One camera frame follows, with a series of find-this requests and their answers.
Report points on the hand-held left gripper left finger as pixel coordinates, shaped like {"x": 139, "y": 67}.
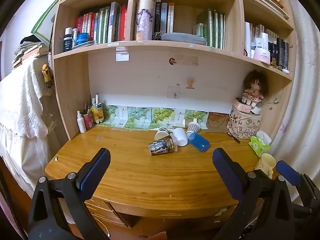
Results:
{"x": 96, "y": 171}

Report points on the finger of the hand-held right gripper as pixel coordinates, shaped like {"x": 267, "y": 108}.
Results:
{"x": 288, "y": 173}

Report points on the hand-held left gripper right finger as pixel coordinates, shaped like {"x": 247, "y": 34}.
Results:
{"x": 228, "y": 173}

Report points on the blue plastic cup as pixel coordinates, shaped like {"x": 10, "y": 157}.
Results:
{"x": 199, "y": 142}

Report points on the white plastic cup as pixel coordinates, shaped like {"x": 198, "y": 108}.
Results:
{"x": 180, "y": 136}

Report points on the photo print mug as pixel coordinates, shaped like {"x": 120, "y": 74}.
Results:
{"x": 162, "y": 147}

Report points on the brown rim paper cup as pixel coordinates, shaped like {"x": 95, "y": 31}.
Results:
{"x": 161, "y": 133}

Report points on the checked paper cup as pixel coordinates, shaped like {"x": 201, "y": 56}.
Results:
{"x": 193, "y": 127}

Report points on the cream mug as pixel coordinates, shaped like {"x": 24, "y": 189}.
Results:
{"x": 265, "y": 163}

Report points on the black pen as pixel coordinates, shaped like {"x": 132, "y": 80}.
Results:
{"x": 233, "y": 137}

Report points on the green tissue pack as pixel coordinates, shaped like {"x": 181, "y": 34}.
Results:
{"x": 258, "y": 144}

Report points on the wooden desk drawer unit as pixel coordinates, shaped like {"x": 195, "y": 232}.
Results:
{"x": 105, "y": 213}

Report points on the letter print fabric bag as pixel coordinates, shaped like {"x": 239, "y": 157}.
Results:
{"x": 243, "y": 127}

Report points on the white spray bottle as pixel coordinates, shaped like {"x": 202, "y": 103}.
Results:
{"x": 81, "y": 123}

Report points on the red can pen holder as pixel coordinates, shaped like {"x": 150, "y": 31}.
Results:
{"x": 88, "y": 120}

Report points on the brown printed card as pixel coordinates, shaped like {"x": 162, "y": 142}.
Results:
{"x": 218, "y": 123}

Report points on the yellow can pen holder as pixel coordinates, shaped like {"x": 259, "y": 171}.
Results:
{"x": 98, "y": 113}

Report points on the pink round box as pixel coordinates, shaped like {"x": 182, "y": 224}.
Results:
{"x": 242, "y": 106}

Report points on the row of leaf print cards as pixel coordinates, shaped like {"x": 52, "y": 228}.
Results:
{"x": 150, "y": 116}

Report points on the brown hair rag doll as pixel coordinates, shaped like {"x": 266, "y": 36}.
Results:
{"x": 253, "y": 87}

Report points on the wooden bookshelf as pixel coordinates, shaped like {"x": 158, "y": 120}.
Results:
{"x": 70, "y": 85}

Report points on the white floral curtain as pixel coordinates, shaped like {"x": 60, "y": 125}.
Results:
{"x": 306, "y": 80}

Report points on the white lace cloth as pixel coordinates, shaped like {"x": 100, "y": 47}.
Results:
{"x": 20, "y": 105}

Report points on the yellow toy figure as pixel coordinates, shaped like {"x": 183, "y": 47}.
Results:
{"x": 45, "y": 73}

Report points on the white label holder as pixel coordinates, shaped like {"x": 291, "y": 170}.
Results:
{"x": 122, "y": 55}

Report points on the row of cosmetic boxes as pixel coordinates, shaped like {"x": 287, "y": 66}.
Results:
{"x": 281, "y": 52}

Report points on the blue round jar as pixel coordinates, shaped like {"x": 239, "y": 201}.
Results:
{"x": 82, "y": 39}

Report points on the black bottle white cap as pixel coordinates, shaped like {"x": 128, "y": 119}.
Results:
{"x": 67, "y": 40}

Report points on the small white bottle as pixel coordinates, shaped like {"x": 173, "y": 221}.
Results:
{"x": 74, "y": 37}

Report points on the tall white bottle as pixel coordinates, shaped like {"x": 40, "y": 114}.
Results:
{"x": 247, "y": 38}

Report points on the stack of old books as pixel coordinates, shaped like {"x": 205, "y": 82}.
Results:
{"x": 27, "y": 52}

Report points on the grey fabric pouch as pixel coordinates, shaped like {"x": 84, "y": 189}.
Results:
{"x": 183, "y": 38}

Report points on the row of red green books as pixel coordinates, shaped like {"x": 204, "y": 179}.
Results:
{"x": 100, "y": 25}

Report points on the green framed picture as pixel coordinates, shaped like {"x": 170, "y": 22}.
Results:
{"x": 45, "y": 21}

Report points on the white floral print cylinder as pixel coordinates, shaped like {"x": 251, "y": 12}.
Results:
{"x": 144, "y": 20}

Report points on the white orange spine book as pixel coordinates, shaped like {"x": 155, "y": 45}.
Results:
{"x": 170, "y": 17}

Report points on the black spine book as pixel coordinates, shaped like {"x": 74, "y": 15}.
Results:
{"x": 157, "y": 16}

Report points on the grey blue spine book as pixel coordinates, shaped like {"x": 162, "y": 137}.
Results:
{"x": 164, "y": 17}

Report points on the bear wall sticker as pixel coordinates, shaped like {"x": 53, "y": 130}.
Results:
{"x": 190, "y": 84}

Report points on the clear wall hook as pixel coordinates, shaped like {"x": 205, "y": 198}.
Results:
{"x": 173, "y": 92}

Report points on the red wall sticker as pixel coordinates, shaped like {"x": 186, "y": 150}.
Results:
{"x": 172, "y": 61}

